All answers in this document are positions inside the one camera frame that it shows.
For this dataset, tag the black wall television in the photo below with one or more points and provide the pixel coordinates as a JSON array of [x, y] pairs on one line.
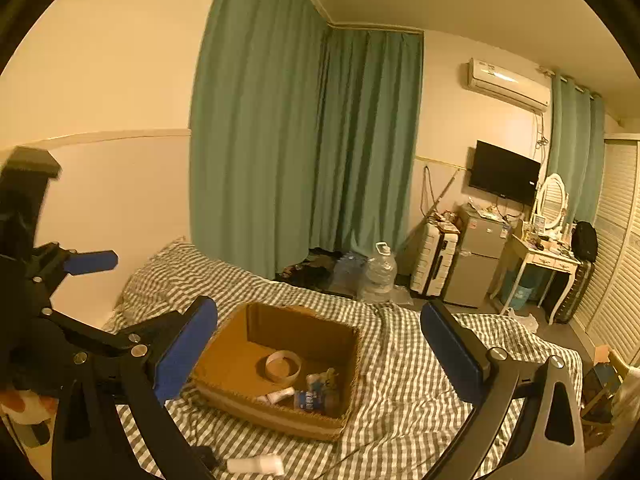
[[504, 173]]

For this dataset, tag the left hand holding gripper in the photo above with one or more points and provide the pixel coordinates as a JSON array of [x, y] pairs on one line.
[[27, 407]]

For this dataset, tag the long mop stick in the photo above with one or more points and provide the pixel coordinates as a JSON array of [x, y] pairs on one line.
[[433, 187]]

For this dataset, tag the oval white vanity mirror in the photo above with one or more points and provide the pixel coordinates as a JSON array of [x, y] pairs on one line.
[[550, 205]]

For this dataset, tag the large green curtain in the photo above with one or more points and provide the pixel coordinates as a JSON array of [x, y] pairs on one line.
[[302, 134]]

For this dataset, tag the white louvered wardrobe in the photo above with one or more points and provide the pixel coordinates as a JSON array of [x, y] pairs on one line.
[[609, 310]]

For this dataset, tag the white air conditioner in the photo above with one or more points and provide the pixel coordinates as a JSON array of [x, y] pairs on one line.
[[505, 85]]

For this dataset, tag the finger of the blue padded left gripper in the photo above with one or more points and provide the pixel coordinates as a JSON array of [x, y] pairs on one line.
[[81, 263]]

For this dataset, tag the black backpack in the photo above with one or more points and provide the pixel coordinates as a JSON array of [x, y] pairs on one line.
[[585, 242]]

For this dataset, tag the brown cardboard box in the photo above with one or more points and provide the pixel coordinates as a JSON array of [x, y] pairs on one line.
[[231, 371]]

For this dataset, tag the grey white checkered duvet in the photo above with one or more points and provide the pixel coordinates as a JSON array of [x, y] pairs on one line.
[[406, 411]]

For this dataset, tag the blue bin under table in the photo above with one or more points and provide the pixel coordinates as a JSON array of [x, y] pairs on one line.
[[520, 297]]

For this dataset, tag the grey mini fridge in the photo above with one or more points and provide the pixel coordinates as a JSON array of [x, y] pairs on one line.
[[476, 259]]

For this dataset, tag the wooden chair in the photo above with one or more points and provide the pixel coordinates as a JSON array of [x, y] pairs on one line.
[[610, 398]]

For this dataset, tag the white cylindrical device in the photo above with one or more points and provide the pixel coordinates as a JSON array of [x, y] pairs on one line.
[[270, 464]]

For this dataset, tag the white hard suitcase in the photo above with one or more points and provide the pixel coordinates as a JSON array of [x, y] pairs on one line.
[[437, 248]]

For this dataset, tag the clear plastic bottle red label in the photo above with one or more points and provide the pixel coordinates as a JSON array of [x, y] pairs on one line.
[[326, 402]]

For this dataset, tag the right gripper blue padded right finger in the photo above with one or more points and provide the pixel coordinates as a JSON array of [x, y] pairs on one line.
[[546, 442]]

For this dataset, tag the green curtain by wardrobe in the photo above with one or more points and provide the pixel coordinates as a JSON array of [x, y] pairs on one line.
[[577, 146]]

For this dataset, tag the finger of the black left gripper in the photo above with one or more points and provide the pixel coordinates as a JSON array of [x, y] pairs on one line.
[[152, 336]]

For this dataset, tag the pack of water bottles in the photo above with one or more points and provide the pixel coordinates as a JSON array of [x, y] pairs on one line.
[[347, 274]]

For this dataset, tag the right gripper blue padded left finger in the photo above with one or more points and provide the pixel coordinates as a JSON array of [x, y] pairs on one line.
[[89, 441]]

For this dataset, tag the dark clothes pile on floor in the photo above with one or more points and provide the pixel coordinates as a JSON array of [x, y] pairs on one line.
[[314, 272]]

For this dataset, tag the large clear water jug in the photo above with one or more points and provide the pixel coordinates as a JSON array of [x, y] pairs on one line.
[[379, 275]]

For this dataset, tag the small white tube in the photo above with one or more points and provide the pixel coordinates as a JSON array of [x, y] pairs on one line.
[[276, 397]]

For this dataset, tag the white tape roll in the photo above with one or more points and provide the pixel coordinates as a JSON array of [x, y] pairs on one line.
[[283, 367]]

